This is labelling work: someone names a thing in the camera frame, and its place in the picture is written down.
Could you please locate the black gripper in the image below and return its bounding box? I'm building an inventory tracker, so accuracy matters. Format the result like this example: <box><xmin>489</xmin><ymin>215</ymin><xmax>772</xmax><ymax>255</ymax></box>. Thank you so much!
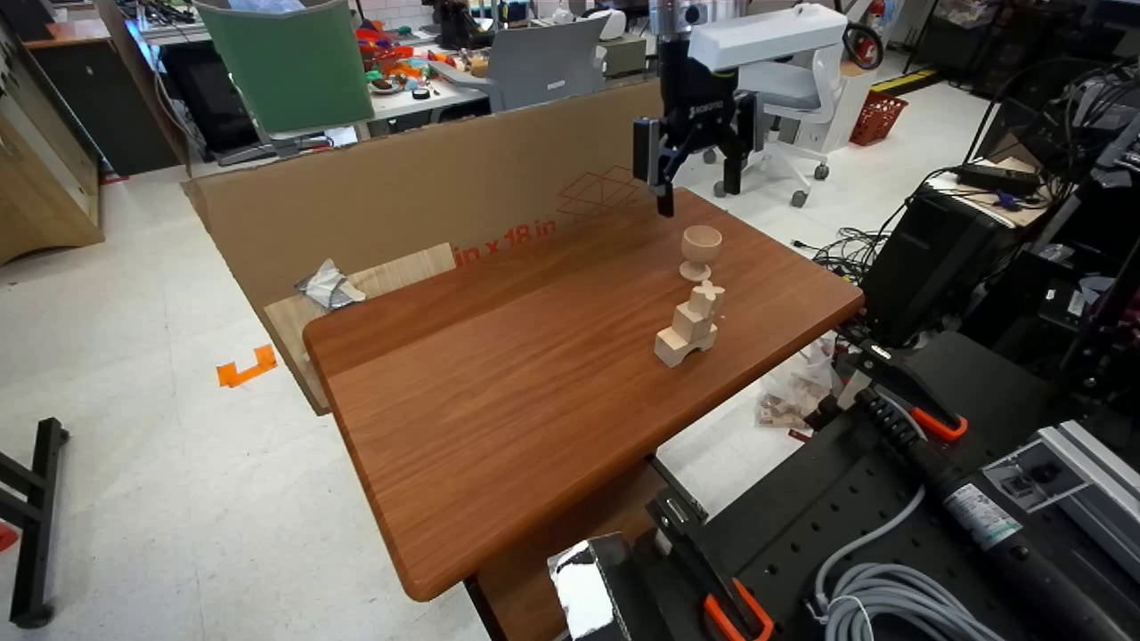
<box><xmin>629</xmin><ymin>42</ymin><xmax>764</xmax><ymax>222</ymax></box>

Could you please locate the round wooden cup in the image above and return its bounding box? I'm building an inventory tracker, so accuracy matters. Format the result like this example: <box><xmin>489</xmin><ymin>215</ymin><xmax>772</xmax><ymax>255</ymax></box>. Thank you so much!
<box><xmin>677</xmin><ymin>222</ymin><xmax>727</xmax><ymax>285</ymax></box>

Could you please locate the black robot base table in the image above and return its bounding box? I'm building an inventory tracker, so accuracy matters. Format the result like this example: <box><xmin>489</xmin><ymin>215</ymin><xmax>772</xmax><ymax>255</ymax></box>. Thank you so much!
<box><xmin>647</xmin><ymin>326</ymin><xmax>1140</xmax><ymax>641</ymax></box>

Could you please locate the white wheeled cart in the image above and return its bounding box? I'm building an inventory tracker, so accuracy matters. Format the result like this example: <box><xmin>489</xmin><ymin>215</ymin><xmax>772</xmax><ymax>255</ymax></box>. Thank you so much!
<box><xmin>688</xmin><ymin>0</ymin><xmax>854</xmax><ymax>215</ymax></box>

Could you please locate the stepped wooden block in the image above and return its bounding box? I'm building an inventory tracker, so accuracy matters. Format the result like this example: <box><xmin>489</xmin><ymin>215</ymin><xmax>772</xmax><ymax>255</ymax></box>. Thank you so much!
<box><xmin>651</xmin><ymin>280</ymin><xmax>727</xmax><ymax>370</ymax></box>

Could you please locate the red basket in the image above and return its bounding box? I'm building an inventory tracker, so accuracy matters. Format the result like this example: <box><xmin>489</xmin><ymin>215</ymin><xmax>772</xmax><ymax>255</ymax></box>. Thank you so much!
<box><xmin>847</xmin><ymin>88</ymin><xmax>910</xmax><ymax>148</ymax></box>

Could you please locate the clear plastic bag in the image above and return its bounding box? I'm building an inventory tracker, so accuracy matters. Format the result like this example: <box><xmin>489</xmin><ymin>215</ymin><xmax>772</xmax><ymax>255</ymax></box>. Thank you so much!
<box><xmin>750</xmin><ymin>336</ymin><xmax>862</xmax><ymax>439</ymax></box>

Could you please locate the large brown cardboard sheet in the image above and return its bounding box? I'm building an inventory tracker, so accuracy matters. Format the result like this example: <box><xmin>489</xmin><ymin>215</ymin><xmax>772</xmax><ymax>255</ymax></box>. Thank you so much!
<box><xmin>182</xmin><ymin>74</ymin><xmax>668</xmax><ymax>421</ymax></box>

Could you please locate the orange black bar clamp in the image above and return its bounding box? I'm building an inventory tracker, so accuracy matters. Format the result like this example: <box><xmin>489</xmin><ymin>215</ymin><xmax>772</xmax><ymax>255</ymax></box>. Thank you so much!
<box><xmin>851</xmin><ymin>353</ymin><xmax>971</xmax><ymax>454</ymax></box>
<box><xmin>647</xmin><ymin>495</ymin><xmax>781</xmax><ymax>641</ymax></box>

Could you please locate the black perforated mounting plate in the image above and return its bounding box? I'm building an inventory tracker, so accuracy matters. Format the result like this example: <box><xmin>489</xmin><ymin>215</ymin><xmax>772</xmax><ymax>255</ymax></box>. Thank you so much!
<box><xmin>692</xmin><ymin>383</ymin><xmax>1140</xmax><ymax>641</ymax></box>

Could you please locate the black equipment rack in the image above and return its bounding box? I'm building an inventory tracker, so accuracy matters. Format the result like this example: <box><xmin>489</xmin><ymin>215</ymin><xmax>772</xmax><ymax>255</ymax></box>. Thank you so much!
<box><xmin>922</xmin><ymin>0</ymin><xmax>1140</xmax><ymax>421</ymax></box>

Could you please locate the crumpled white paper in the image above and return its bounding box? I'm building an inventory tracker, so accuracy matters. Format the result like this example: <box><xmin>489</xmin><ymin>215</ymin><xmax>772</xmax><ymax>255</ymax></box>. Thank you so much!
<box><xmin>293</xmin><ymin>255</ymin><xmax>371</xmax><ymax>317</ymax></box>

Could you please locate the black cylindrical tool silver label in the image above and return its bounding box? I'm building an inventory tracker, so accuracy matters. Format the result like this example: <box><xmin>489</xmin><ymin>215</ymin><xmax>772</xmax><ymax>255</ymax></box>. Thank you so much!
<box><xmin>859</xmin><ymin>383</ymin><xmax>1133</xmax><ymax>641</ymax></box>

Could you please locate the orange floor tape marker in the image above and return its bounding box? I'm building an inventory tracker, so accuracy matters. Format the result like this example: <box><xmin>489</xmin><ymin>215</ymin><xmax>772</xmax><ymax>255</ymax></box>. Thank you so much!
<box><xmin>212</xmin><ymin>341</ymin><xmax>282</xmax><ymax>391</ymax></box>

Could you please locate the dark desk cabinet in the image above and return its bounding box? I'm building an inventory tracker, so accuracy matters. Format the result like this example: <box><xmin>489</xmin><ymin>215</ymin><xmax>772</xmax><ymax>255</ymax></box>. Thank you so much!
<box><xmin>17</xmin><ymin>2</ymin><xmax>187</xmax><ymax>183</ymax></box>

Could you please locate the light wooden cabinet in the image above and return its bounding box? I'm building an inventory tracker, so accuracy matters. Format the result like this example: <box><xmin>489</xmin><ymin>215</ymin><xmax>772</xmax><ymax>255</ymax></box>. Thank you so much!
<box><xmin>0</xmin><ymin>20</ymin><xmax>110</xmax><ymax>271</ymax></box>

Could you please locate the black stand base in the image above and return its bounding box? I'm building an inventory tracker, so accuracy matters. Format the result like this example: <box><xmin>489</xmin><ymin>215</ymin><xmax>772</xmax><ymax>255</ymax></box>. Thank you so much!
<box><xmin>0</xmin><ymin>413</ymin><xmax>74</xmax><ymax>633</ymax></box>

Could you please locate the grey coiled cable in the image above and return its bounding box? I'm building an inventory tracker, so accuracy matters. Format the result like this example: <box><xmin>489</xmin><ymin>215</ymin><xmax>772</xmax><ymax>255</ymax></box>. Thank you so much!
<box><xmin>808</xmin><ymin>486</ymin><xmax>1014</xmax><ymax>641</ymax></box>

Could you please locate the silver aluminium extrusion rail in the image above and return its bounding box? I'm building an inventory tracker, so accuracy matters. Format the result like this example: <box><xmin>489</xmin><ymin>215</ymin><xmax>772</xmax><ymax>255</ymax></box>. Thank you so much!
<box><xmin>979</xmin><ymin>418</ymin><xmax>1140</xmax><ymax>563</ymax></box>

